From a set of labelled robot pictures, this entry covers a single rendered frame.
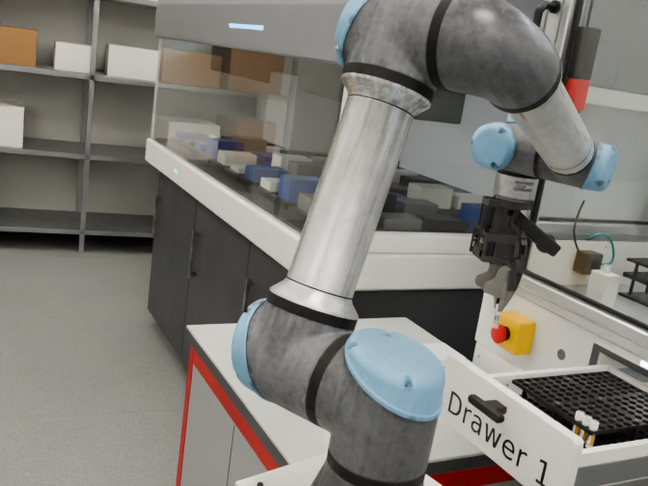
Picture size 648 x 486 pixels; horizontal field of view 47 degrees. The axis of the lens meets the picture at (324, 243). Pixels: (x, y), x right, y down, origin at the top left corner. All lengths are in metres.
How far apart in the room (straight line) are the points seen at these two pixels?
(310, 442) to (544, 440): 0.38
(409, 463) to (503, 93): 0.43
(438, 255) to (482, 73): 1.20
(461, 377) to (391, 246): 0.76
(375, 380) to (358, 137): 0.29
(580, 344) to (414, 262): 0.63
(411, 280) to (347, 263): 1.12
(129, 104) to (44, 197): 0.83
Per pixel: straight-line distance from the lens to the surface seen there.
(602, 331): 1.46
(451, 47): 0.85
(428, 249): 1.99
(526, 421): 1.12
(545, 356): 1.57
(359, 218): 0.87
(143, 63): 4.80
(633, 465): 1.21
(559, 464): 1.09
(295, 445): 1.24
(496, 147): 1.22
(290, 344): 0.87
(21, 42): 4.73
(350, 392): 0.82
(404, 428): 0.81
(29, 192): 5.25
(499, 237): 1.35
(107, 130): 5.20
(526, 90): 0.89
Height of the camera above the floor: 1.37
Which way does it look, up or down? 14 degrees down
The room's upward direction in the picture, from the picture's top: 8 degrees clockwise
